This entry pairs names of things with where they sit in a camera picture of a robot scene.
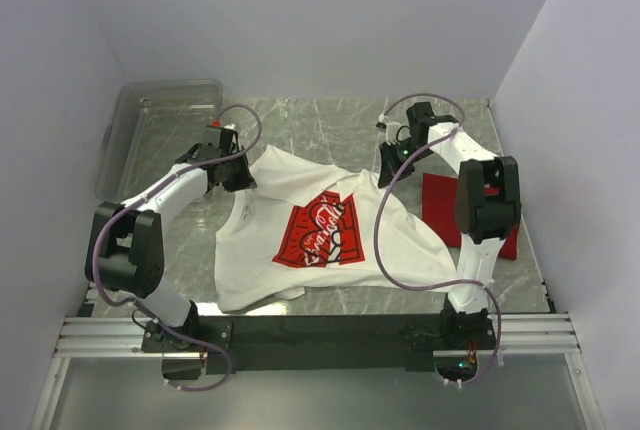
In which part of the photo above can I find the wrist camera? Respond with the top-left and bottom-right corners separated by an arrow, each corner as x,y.
200,121 -> 239,160
375,113 -> 410,146

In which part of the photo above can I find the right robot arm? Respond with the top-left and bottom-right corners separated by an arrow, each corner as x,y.
376,94 -> 522,349

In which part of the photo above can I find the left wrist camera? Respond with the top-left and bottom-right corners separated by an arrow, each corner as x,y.
200,121 -> 239,160

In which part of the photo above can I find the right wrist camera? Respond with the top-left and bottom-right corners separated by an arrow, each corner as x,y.
375,113 -> 410,146

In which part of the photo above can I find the white Coca-Cola t-shirt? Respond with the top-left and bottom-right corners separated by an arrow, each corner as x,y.
214,145 -> 456,312

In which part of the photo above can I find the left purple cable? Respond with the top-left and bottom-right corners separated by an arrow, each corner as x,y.
89,104 -> 264,392

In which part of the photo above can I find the black mounting base bar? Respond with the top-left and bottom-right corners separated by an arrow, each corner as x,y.
141,313 -> 496,375

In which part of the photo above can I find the aluminium rail frame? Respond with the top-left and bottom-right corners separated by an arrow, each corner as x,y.
33,290 -> 603,429

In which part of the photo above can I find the folded red t-shirt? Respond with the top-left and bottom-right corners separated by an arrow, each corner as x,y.
421,173 -> 519,261

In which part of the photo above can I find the clear plastic bin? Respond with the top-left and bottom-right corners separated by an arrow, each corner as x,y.
96,79 -> 223,201

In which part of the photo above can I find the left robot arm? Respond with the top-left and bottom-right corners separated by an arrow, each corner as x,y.
85,122 -> 256,352

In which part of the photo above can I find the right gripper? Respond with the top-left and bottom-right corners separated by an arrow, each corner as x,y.
378,140 -> 433,190

